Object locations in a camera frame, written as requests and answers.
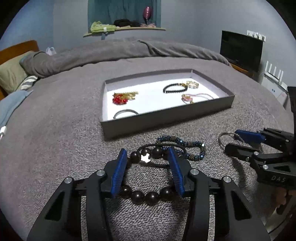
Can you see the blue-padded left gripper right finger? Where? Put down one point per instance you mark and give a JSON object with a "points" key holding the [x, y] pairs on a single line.
{"points": [[178, 178]]}

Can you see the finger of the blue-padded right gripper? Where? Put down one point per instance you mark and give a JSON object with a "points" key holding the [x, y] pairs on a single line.
{"points": [[240, 152], [250, 137]]}

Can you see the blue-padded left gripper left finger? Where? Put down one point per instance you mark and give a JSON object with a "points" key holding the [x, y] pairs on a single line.
{"points": [[118, 173]]}

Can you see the red bead gold jewelry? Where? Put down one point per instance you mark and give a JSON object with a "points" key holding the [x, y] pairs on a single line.
{"points": [[120, 98]]}

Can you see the grey jewelry tray box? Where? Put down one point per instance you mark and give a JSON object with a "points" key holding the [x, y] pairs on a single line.
{"points": [[164, 97]]}

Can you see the person's right hand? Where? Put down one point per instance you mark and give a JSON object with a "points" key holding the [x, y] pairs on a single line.
{"points": [[281, 197]]}

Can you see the white router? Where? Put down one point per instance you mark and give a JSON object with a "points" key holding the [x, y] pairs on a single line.
{"points": [[272, 81]]}

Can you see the wooden tv stand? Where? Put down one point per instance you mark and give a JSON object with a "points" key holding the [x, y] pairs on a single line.
{"points": [[242, 70]]}

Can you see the grey bed sheet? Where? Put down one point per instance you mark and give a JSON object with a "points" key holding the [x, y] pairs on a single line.
{"points": [[56, 133]]}

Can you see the gold hair clip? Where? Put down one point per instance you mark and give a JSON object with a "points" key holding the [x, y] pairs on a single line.
{"points": [[128, 95]]}

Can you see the black television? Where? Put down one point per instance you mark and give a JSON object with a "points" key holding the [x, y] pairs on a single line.
{"points": [[242, 50]]}

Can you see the white charger plug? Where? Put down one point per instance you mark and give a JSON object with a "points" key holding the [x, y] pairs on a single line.
{"points": [[2, 132]]}

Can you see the striped pillow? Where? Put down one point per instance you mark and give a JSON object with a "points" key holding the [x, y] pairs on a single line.
{"points": [[28, 82]]}

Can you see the blue blanket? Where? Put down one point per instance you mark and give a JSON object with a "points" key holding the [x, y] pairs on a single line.
{"points": [[10, 103]]}

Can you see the grey duvet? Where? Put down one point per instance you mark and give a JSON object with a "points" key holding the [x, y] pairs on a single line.
{"points": [[43, 65]]}

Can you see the white plastic bag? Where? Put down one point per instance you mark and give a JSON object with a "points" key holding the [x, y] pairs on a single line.
{"points": [[50, 51]]}

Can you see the wooden window sill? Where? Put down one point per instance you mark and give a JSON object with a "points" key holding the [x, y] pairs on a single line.
{"points": [[125, 29]]}

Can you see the olive green pillow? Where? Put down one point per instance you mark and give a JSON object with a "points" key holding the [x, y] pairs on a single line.
{"points": [[12, 74]]}

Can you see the green cloth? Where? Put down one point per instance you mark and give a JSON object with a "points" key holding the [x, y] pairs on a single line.
{"points": [[98, 27]]}

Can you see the black cloth on sill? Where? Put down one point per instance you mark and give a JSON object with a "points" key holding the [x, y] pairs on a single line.
{"points": [[125, 22]]}

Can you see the teal curtain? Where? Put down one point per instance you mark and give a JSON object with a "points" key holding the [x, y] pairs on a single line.
{"points": [[107, 11]]}

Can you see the wooden headboard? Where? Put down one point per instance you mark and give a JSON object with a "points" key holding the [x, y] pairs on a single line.
{"points": [[14, 51]]}

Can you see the white wall switches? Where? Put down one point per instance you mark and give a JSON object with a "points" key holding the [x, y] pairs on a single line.
{"points": [[256, 35]]}

